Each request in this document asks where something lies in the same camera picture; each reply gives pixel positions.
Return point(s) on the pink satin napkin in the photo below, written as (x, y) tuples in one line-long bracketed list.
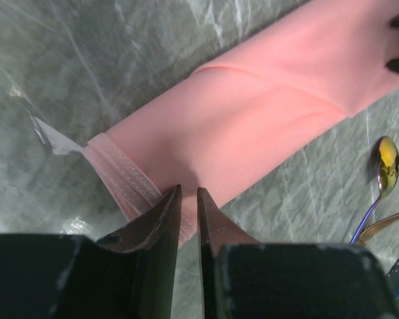
[(240, 115)]

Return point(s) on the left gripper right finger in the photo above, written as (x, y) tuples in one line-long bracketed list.
[(244, 278)]

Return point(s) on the rose gold fork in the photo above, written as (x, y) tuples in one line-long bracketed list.
[(373, 229)]

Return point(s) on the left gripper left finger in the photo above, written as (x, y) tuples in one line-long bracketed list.
[(128, 273)]

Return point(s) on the gold spoon with purple handle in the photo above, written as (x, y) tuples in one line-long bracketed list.
[(387, 173)]

